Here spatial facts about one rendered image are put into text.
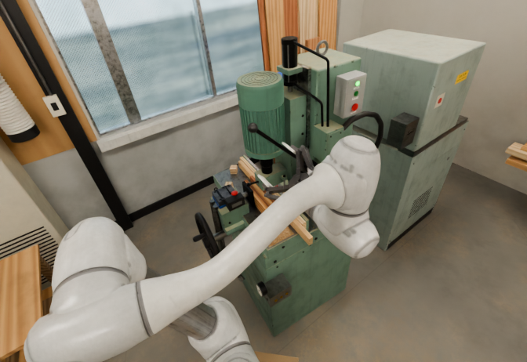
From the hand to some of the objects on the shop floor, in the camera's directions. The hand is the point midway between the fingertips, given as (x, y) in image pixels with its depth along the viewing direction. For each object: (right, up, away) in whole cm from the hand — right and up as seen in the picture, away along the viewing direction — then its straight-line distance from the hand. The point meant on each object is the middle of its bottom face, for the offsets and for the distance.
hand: (274, 161), depth 94 cm
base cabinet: (+16, -85, +104) cm, 135 cm away
